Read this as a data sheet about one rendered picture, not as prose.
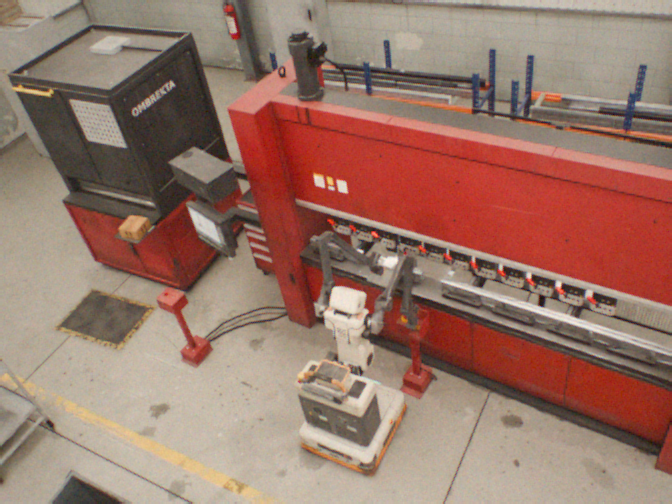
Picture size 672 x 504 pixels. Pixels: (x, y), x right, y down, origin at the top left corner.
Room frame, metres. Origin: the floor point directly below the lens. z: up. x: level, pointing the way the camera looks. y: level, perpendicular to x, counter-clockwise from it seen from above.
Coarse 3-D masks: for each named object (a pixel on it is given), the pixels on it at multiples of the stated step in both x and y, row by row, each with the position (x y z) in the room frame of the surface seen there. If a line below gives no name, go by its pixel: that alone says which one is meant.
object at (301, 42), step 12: (300, 36) 4.03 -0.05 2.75; (312, 36) 4.08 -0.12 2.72; (300, 48) 4.00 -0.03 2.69; (312, 48) 3.97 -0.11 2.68; (324, 48) 4.06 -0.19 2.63; (300, 60) 4.01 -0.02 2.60; (312, 60) 3.98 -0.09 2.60; (324, 60) 3.96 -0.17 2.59; (300, 72) 4.02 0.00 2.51; (312, 72) 4.02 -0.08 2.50; (300, 84) 4.03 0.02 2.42; (312, 84) 4.01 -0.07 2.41; (300, 96) 4.03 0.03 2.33; (312, 96) 4.00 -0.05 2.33
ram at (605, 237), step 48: (288, 144) 4.10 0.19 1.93; (336, 144) 3.81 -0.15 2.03; (384, 144) 3.55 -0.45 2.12; (336, 192) 3.86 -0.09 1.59; (384, 192) 3.58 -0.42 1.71; (432, 192) 3.33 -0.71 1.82; (480, 192) 3.11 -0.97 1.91; (528, 192) 2.92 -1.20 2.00; (576, 192) 2.74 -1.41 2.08; (624, 192) 2.59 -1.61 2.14; (480, 240) 3.11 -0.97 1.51; (528, 240) 2.90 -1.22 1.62; (576, 240) 2.71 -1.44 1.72; (624, 240) 2.54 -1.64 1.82; (624, 288) 2.51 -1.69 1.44
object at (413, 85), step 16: (352, 64) 6.14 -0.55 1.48; (336, 80) 5.94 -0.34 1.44; (352, 80) 5.88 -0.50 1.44; (384, 80) 5.69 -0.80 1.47; (400, 80) 5.62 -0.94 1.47; (416, 80) 5.56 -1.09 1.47; (432, 80) 5.54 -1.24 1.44; (448, 80) 5.48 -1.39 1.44; (464, 80) 5.39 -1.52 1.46; (480, 80) 5.31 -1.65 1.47; (384, 96) 5.49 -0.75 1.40; (400, 96) 5.39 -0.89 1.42; (416, 96) 5.30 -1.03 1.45; (432, 96) 5.20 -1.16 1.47; (448, 96) 5.14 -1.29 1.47; (464, 96) 5.18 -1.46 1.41
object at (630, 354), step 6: (612, 348) 2.47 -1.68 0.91; (618, 348) 2.47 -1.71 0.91; (624, 348) 2.46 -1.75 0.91; (624, 354) 2.41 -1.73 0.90; (630, 354) 2.40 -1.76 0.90; (636, 354) 2.39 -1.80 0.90; (642, 354) 2.38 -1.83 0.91; (636, 360) 2.36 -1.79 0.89; (642, 360) 2.34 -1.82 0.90; (648, 360) 2.33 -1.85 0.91; (654, 360) 2.32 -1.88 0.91
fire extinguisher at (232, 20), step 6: (222, 6) 9.32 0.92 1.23; (228, 6) 9.26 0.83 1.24; (234, 6) 9.31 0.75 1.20; (228, 12) 9.21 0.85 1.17; (234, 12) 9.26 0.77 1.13; (228, 18) 9.21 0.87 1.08; (234, 18) 9.23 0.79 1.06; (228, 24) 9.24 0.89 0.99; (234, 24) 9.21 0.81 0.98; (234, 30) 9.21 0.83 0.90; (240, 30) 9.31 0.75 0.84; (234, 36) 9.21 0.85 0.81; (240, 36) 9.25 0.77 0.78
